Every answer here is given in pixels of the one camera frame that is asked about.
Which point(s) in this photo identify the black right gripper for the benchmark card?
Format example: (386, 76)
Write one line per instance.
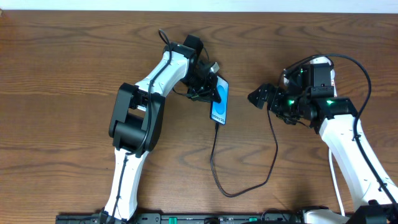
(273, 99)

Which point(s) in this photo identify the blue Galaxy smartphone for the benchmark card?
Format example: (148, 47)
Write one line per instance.
(219, 110)

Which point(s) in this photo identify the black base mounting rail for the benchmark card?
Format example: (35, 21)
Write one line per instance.
(156, 218)

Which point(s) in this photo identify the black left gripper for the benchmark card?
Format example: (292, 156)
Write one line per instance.
(207, 88)

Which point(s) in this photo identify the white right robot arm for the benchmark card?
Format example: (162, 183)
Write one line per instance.
(310, 94)

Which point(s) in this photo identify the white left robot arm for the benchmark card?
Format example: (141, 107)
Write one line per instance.
(137, 118)

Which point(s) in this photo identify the white power strip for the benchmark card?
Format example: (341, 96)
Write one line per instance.
(325, 59)

